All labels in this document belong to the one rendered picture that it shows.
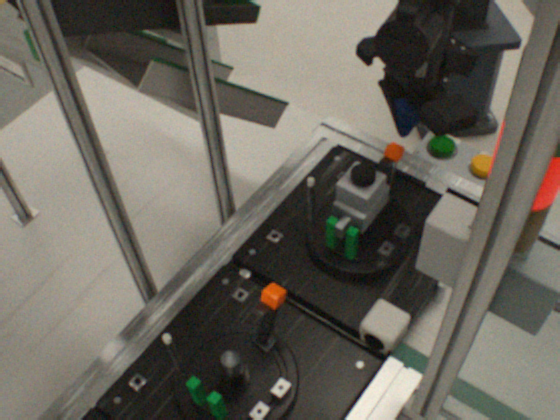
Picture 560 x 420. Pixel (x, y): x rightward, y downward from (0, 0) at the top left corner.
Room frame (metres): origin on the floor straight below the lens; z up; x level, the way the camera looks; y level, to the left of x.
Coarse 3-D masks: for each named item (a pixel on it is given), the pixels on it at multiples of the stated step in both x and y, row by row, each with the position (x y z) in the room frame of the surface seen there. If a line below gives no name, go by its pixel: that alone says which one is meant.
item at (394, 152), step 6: (390, 144) 0.53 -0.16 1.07; (396, 144) 0.54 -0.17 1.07; (390, 150) 0.53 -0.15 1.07; (396, 150) 0.52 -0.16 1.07; (402, 150) 0.53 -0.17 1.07; (384, 156) 0.52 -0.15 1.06; (390, 156) 0.52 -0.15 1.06; (396, 156) 0.52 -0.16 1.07; (402, 156) 0.53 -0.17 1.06; (384, 162) 0.51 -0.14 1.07; (390, 162) 0.51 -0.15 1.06; (396, 162) 0.52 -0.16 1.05; (384, 168) 0.52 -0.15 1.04; (390, 168) 0.52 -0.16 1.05; (384, 174) 0.52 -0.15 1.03; (390, 174) 0.51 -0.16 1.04; (390, 180) 0.51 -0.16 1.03; (390, 186) 0.51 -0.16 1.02
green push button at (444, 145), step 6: (432, 138) 0.64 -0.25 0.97; (438, 138) 0.64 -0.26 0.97; (444, 138) 0.63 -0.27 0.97; (450, 138) 0.63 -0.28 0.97; (432, 144) 0.62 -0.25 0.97; (438, 144) 0.62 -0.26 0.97; (444, 144) 0.62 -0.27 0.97; (450, 144) 0.62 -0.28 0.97; (432, 150) 0.62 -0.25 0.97; (438, 150) 0.61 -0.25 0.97; (444, 150) 0.61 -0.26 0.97; (450, 150) 0.61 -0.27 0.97; (438, 156) 0.61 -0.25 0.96; (444, 156) 0.60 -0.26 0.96
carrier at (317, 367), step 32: (224, 288) 0.41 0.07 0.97; (256, 288) 0.41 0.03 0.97; (192, 320) 0.37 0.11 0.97; (224, 320) 0.37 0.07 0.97; (256, 320) 0.36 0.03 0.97; (288, 320) 0.36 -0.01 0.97; (160, 352) 0.33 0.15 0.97; (192, 352) 0.32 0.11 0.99; (224, 352) 0.29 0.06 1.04; (256, 352) 0.31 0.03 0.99; (288, 352) 0.31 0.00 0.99; (320, 352) 0.31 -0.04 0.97; (352, 352) 0.31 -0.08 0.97; (128, 384) 0.29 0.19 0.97; (160, 384) 0.29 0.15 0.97; (192, 384) 0.26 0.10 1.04; (224, 384) 0.27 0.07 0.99; (256, 384) 0.27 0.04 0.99; (288, 384) 0.26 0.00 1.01; (320, 384) 0.27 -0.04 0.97; (352, 384) 0.27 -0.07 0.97; (128, 416) 0.25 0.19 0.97; (160, 416) 0.25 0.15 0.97; (192, 416) 0.24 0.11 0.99; (224, 416) 0.24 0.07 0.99; (256, 416) 0.23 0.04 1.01; (288, 416) 0.24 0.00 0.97; (320, 416) 0.23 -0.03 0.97
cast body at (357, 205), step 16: (352, 176) 0.47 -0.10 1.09; (368, 176) 0.46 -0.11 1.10; (384, 176) 0.47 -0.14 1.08; (336, 192) 0.47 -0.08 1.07; (352, 192) 0.45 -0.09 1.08; (368, 192) 0.45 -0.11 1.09; (384, 192) 0.47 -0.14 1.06; (336, 208) 0.46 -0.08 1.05; (352, 208) 0.45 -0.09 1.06; (368, 208) 0.44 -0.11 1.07; (336, 224) 0.44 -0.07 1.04; (352, 224) 0.44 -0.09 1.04; (368, 224) 0.44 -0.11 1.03
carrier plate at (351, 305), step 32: (320, 160) 0.61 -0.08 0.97; (352, 160) 0.61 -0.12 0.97; (320, 192) 0.55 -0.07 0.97; (416, 192) 0.54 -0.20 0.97; (288, 224) 0.50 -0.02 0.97; (416, 224) 0.48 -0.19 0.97; (256, 256) 0.46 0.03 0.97; (288, 256) 0.45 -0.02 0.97; (416, 256) 0.43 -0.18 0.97; (288, 288) 0.40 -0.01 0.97; (320, 288) 0.40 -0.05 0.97; (352, 288) 0.39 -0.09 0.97; (384, 288) 0.39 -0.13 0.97; (416, 288) 0.38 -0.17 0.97; (352, 320) 0.35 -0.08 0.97
